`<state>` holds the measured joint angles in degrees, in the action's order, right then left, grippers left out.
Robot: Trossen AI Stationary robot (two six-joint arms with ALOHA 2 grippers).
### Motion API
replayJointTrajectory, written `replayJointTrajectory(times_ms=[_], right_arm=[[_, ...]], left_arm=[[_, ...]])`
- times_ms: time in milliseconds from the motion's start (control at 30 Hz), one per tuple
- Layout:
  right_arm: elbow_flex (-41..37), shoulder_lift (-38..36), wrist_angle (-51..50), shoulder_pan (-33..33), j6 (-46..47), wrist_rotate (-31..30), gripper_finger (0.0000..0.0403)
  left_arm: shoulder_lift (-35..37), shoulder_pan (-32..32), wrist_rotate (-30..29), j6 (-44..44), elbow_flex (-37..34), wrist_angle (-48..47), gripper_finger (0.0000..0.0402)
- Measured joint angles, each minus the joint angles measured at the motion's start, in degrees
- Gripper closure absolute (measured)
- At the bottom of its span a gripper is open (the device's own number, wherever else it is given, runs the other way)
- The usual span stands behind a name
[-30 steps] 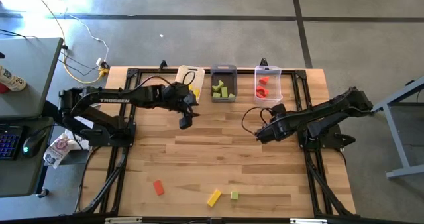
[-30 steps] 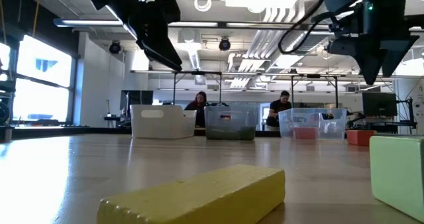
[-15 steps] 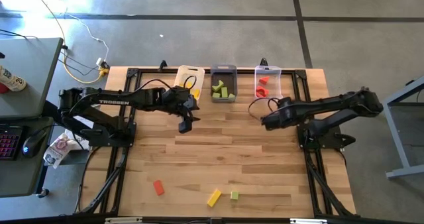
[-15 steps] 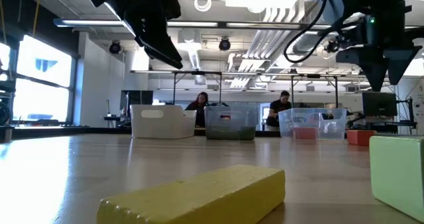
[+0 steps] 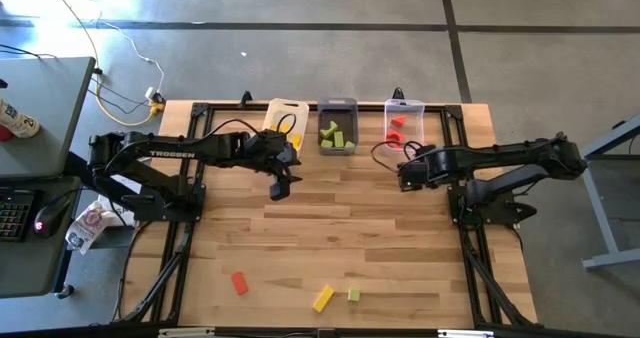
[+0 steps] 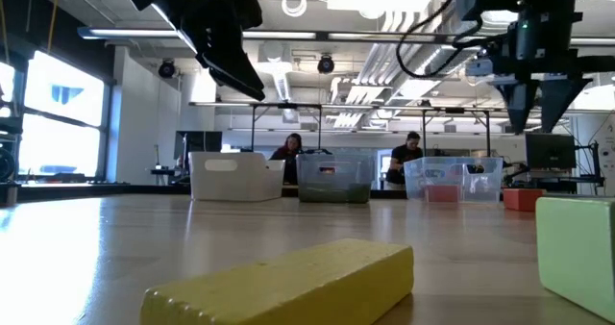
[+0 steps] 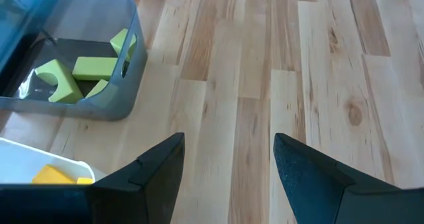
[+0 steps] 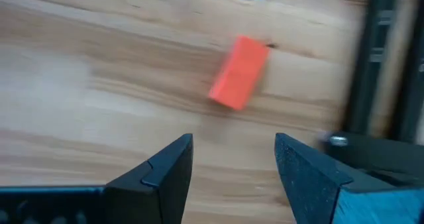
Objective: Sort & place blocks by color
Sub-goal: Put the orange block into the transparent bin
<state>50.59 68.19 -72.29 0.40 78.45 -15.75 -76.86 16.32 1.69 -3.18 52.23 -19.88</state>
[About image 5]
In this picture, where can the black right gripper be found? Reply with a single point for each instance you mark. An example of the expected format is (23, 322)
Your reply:
(417, 174)

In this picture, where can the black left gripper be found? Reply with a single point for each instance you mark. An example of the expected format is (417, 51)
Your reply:
(270, 150)

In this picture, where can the yellow wooden cylinder block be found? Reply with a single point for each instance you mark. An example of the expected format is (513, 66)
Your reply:
(296, 140)

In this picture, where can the small green wooden block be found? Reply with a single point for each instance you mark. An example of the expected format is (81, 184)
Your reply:
(326, 143)

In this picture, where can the red rectangular wooden block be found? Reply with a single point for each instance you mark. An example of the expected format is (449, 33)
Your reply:
(391, 139)
(239, 283)
(401, 137)

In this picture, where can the long yellow wooden block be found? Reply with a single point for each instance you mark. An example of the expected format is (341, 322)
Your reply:
(323, 299)
(285, 127)

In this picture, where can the green rectangular wooden block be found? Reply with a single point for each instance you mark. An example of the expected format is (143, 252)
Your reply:
(329, 129)

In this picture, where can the long green wooden block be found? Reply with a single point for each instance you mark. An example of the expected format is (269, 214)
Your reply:
(339, 139)

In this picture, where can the red triangular wooden block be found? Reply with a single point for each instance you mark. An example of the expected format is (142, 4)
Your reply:
(398, 121)

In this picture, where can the green wooden cube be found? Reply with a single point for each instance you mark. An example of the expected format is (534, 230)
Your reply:
(353, 295)
(349, 145)

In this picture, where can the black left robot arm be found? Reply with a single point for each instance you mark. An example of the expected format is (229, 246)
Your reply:
(175, 154)

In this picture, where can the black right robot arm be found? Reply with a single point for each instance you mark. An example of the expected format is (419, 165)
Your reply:
(500, 154)

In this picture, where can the clear plastic bin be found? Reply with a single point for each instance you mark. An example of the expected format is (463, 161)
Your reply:
(417, 118)

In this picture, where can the white plastic bin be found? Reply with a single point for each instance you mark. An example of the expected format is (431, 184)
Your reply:
(270, 118)

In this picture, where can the grey plastic bin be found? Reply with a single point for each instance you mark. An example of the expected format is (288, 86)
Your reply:
(337, 109)

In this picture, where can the black clamp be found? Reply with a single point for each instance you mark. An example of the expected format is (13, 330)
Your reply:
(245, 98)
(397, 93)

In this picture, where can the white power adapter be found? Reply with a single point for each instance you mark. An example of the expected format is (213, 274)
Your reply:
(150, 94)

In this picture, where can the white plastic bag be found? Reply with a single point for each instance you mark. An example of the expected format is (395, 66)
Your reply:
(120, 219)

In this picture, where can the white printed snack bag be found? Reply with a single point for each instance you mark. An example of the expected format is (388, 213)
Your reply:
(85, 228)

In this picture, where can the black computer mouse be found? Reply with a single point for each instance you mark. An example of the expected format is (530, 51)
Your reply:
(50, 218)

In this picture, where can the grey desk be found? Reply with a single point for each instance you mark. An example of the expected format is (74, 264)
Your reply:
(45, 108)

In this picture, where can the black desk caster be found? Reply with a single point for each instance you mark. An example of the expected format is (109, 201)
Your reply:
(65, 291)

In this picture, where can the white printed bottle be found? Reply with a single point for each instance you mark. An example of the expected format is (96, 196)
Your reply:
(17, 120)

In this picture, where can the black backlit keyboard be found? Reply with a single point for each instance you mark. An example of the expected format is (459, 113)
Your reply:
(12, 213)

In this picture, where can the red round object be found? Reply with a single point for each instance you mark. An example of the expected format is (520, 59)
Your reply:
(5, 134)

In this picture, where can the black aluminium table frame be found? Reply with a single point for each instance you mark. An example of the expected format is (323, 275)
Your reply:
(235, 107)

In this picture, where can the silver metal bracket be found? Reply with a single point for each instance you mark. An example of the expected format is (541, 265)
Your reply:
(465, 333)
(185, 332)

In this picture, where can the grey-blue table frame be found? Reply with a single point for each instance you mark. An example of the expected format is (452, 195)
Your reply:
(595, 147)

